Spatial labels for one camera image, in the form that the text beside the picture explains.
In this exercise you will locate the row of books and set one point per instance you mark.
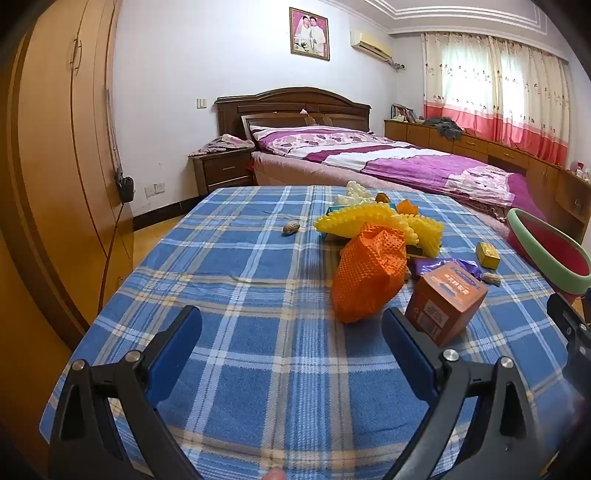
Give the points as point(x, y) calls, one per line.
point(401, 113)

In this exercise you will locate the wall air conditioner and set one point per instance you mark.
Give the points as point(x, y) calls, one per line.
point(369, 45)

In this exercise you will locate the long low wooden cabinet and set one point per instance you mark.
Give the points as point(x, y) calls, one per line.
point(508, 154)

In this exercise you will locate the pink folded clothes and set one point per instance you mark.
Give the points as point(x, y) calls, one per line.
point(221, 142)

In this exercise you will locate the wooden wardrobe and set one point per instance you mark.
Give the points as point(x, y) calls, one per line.
point(60, 161)

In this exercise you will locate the orange cardboard box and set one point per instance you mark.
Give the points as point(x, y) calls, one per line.
point(443, 304)

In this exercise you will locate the white wall socket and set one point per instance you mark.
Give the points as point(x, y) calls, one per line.
point(154, 189)

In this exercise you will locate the small brown object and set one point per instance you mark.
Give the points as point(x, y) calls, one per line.
point(382, 198)

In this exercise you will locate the purple wrapper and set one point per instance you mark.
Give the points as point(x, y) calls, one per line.
point(427, 265)

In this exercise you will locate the framed wall photo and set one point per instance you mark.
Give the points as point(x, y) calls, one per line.
point(309, 34)

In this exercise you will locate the grey crumpled cloth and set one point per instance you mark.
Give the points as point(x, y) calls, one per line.
point(445, 127)

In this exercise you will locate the group of small jars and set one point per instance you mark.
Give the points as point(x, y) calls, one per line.
point(581, 171)

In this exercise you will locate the small yellow box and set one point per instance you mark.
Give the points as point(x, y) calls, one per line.
point(487, 256)

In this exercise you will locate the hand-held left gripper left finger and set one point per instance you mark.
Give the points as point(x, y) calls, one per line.
point(178, 350)

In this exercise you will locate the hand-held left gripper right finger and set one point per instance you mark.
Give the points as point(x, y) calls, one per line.
point(406, 350)

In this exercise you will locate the purple floral quilt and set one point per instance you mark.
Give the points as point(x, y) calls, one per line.
point(415, 170)

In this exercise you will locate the peanut in shell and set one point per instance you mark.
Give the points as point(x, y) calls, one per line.
point(491, 278)
point(291, 228)

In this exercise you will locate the dark wooden nightstand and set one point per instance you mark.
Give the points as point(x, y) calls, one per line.
point(226, 168)

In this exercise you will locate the red bin with green rim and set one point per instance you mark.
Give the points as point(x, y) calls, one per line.
point(549, 240)

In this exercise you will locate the dark wooden bed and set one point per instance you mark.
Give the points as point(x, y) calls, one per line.
point(286, 99)

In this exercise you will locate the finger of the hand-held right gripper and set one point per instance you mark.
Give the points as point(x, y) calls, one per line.
point(565, 316)

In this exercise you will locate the large orange foam net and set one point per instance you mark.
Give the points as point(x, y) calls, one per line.
point(364, 277)

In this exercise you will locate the black hanging device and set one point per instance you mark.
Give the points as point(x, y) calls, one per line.
point(124, 187)

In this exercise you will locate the white and red curtain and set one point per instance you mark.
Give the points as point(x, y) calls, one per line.
point(485, 83)

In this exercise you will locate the large yellow foam net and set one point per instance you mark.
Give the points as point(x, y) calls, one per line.
point(360, 218)

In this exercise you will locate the white foam net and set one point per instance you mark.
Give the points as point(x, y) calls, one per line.
point(353, 194)

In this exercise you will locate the small yellow foam net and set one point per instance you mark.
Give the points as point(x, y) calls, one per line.
point(427, 233)

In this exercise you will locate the blue plaid cloth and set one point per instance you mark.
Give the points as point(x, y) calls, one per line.
point(258, 323)

